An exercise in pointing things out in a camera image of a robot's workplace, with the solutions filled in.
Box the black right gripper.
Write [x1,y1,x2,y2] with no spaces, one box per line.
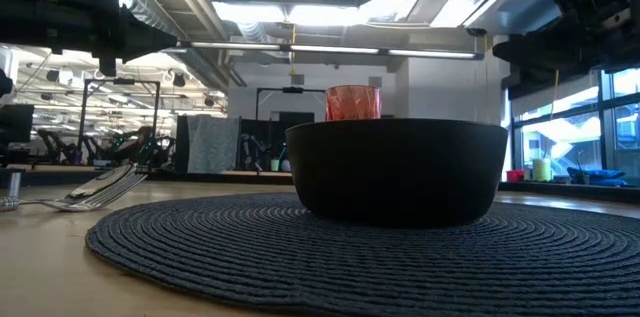
[492,0,621,72]

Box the black bowl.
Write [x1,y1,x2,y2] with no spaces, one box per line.
[285,117,509,229]

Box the pink handled metal fork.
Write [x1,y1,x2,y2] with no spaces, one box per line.
[0,170,149,213]

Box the long ceiling light fixture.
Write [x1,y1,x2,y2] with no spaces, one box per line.
[179,40,485,61]

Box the silver metal post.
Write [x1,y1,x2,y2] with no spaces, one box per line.
[6,168,24,199]

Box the black aluminium table frame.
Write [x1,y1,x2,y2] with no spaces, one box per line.
[0,166,640,204]

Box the yellow green container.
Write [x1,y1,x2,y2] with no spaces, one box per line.
[531,157,553,183]

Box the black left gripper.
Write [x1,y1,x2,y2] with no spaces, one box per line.
[64,0,179,78]

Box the tall black gantry frame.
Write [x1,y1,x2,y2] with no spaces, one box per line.
[79,78,161,166]

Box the black monitor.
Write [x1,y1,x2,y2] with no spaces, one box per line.
[0,103,35,144]

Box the blue cloth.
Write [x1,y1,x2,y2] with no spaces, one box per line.
[567,166,627,188]

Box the orange faceted plastic cup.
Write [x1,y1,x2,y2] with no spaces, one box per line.
[324,84,383,122]

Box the round dark woven placemat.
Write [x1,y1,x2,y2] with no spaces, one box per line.
[84,192,640,317]

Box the low black gantry frame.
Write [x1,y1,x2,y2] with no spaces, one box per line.
[255,86,330,123]

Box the grey partition panel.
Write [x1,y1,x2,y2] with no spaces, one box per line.
[174,114,241,174]

